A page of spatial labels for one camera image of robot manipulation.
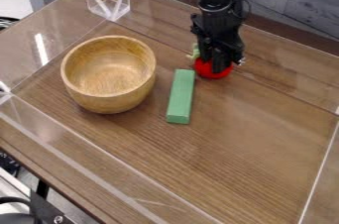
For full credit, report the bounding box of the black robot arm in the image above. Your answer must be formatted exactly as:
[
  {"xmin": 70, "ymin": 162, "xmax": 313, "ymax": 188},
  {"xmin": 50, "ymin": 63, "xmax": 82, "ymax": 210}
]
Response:
[{"xmin": 191, "ymin": 0, "xmax": 247, "ymax": 77}]

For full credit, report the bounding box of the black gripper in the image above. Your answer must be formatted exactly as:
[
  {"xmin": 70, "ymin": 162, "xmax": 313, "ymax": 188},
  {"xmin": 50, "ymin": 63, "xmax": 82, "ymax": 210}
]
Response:
[{"xmin": 191, "ymin": 8, "xmax": 246, "ymax": 73}]

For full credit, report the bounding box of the clear acrylic enclosure wall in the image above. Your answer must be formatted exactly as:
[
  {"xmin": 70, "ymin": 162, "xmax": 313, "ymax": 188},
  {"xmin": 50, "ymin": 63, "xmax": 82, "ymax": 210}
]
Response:
[{"xmin": 0, "ymin": 0, "xmax": 339, "ymax": 224}]

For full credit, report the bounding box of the black clamp with cable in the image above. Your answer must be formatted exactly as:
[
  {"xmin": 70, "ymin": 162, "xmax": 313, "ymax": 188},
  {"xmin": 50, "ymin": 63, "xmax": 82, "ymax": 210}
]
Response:
[{"xmin": 0, "ymin": 196, "xmax": 79, "ymax": 224}]

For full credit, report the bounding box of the clear acrylic corner bracket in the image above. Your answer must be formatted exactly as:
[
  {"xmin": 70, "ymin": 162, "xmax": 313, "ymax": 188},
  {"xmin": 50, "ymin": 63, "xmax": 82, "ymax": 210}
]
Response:
[{"xmin": 86, "ymin": 0, "xmax": 131, "ymax": 22}]

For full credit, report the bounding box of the red knitted fruit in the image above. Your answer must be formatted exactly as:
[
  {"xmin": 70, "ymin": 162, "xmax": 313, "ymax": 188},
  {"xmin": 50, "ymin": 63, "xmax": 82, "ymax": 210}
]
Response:
[{"xmin": 186, "ymin": 43, "xmax": 237, "ymax": 80}]

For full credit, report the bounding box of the wooden bowl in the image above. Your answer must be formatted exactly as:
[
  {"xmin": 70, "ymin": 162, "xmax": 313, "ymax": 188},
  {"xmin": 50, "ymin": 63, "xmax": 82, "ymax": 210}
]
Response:
[{"xmin": 60, "ymin": 35, "xmax": 157, "ymax": 114}]

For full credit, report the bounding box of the green rectangular block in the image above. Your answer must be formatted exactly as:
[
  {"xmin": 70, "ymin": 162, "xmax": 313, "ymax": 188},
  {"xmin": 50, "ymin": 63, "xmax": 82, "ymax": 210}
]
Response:
[{"xmin": 166, "ymin": 69, "xmax": 195, "ymax": 124}]

